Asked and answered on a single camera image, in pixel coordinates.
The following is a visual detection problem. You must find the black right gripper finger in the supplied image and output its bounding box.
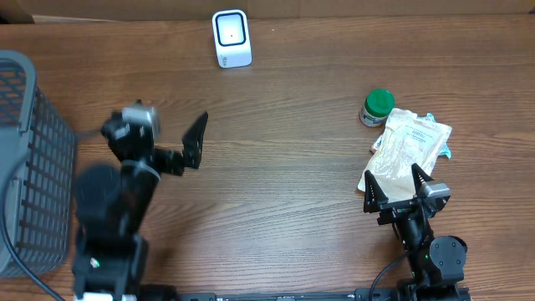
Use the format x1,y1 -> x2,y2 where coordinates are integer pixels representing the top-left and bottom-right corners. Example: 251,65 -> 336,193
364,171 -> 389,213
411,163 -> 434,193

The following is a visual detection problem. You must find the teal tissue pack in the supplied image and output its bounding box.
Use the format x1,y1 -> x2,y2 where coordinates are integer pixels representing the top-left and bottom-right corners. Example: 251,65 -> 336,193
424,113 -> 452,160

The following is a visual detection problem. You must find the brown clear snack bag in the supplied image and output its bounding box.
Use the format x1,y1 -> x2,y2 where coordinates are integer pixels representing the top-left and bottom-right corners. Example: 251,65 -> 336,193
365,108 -> 452,202

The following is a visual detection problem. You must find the orange white small box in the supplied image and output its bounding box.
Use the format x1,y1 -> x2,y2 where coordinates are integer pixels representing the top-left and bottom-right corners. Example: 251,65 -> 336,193
369,135 -> 383,154

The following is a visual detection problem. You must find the green lid jar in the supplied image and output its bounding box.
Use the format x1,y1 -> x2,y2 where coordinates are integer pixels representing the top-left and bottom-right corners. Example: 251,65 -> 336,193
359,89 -> 395,127

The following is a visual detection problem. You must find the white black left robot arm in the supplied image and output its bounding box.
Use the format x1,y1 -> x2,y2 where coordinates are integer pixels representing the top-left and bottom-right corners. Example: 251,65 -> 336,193
72,109 -> 208,300

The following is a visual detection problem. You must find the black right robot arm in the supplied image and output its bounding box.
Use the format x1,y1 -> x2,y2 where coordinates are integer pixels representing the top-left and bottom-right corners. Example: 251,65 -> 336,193
355,164 -> 471,301

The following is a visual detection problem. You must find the white barcode scanner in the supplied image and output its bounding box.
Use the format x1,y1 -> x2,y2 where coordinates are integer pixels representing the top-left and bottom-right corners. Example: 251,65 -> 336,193
211,9 -> 252,69

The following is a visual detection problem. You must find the grey plastic mesh basket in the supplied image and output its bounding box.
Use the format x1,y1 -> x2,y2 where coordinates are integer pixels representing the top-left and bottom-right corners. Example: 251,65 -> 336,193
1,50 -> 77,274

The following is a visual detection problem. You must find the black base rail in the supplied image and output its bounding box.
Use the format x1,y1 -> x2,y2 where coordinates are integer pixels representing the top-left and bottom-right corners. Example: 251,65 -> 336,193
175,288 -> 402,301

